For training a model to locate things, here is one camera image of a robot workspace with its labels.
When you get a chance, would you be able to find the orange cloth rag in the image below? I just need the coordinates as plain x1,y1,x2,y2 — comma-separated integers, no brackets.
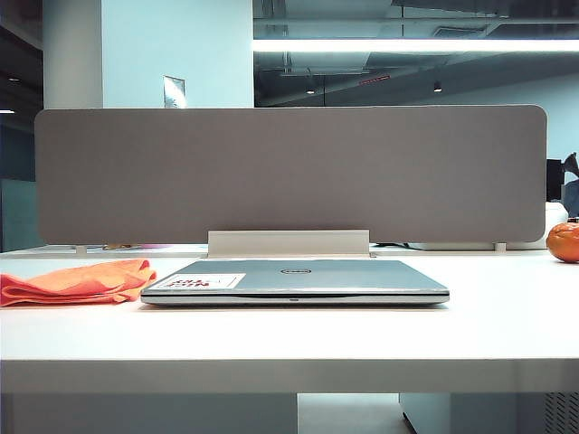
0,259,157,308

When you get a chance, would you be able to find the silver Dell laptop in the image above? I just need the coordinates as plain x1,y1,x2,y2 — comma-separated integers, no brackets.
139,259,451,309

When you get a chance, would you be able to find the white red laptop sticker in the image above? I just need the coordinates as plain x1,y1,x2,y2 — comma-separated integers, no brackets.
156,272,247,291

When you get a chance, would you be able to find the grey fabric desk divider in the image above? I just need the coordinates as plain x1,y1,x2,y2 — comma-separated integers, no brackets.
34,104,551,246

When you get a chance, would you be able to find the long ceiling light strip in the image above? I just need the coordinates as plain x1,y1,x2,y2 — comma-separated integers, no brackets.
252,38,579,53

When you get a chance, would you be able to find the black computer monitor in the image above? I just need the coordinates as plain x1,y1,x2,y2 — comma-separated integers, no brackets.
546,158,565,203

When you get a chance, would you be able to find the white building column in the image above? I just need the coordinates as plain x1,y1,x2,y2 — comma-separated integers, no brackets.
43,0,104,110

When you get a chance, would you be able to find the orange round fruit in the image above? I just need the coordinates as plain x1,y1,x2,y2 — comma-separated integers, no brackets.
546,221,579,264

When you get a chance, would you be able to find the dark grey background figure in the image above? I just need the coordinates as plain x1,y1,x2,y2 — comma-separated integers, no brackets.
562,152,579,219

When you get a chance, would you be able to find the silver framed wall sign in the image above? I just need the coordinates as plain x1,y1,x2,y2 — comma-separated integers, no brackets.
163,74,187,109

